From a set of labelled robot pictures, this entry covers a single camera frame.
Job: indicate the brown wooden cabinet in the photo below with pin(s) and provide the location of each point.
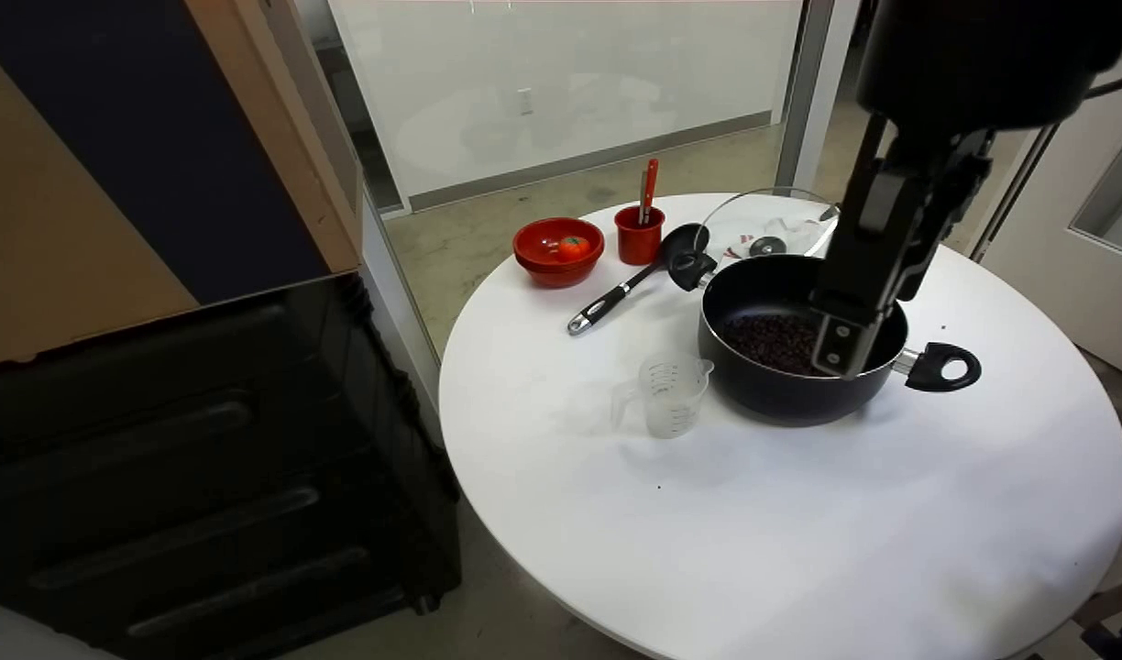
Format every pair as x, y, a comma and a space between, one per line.
124, 147

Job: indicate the red plastic spoon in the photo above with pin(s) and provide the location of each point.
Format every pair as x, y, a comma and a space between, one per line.
648, 185

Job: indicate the red cup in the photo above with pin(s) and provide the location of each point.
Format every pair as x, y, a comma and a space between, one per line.
641, 240

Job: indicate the glass pot lid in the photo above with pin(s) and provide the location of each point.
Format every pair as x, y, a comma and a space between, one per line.
768, 243

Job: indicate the black cooking pot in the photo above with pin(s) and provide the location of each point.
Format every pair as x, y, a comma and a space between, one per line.
757, 386

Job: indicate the black ladle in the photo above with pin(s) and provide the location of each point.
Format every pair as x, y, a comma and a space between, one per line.
684, 243

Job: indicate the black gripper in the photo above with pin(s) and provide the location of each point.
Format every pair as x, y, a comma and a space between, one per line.
887, 243

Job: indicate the red bowl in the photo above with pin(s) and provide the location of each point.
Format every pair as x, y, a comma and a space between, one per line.
560, 252

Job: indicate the clear plastic measuring jar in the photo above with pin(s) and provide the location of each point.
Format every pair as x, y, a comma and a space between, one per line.
674, 397

